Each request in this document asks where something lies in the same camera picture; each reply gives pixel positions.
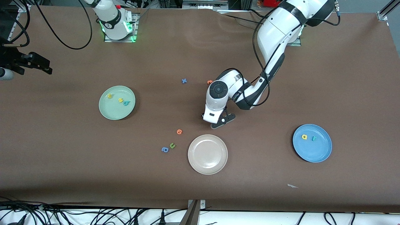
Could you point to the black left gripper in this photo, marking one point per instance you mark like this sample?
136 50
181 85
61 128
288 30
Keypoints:
202 114

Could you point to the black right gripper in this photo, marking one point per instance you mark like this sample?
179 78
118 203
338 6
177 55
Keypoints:
13 59

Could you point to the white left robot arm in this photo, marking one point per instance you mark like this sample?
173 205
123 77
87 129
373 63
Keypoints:
275 28

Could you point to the beige plate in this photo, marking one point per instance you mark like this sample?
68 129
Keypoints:
207 154

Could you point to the blue foam letter a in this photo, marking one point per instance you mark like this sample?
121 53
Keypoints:
165 149

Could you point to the brown table cover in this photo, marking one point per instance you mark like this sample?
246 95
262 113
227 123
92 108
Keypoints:
250 187

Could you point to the green plate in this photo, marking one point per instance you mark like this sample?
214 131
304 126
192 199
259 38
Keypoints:
117 109

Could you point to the white paper scrap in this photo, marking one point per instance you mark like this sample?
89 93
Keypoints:
292 186

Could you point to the grey background box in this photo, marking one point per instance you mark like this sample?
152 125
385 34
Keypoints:
204 4

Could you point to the blue plate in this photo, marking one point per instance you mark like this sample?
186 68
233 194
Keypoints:
312 150

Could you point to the red background box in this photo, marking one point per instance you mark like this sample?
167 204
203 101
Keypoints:
272 3

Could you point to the aluminium frame rail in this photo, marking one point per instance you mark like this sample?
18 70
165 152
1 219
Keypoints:
24 8
382 14

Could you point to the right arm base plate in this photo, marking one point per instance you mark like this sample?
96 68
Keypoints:
120 41

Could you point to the silver bracket plate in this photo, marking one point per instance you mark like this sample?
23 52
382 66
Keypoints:
202 204

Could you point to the grey metal post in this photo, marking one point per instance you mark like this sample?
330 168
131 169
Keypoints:
191 215

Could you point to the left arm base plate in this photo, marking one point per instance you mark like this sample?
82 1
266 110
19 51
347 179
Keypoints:
295 44

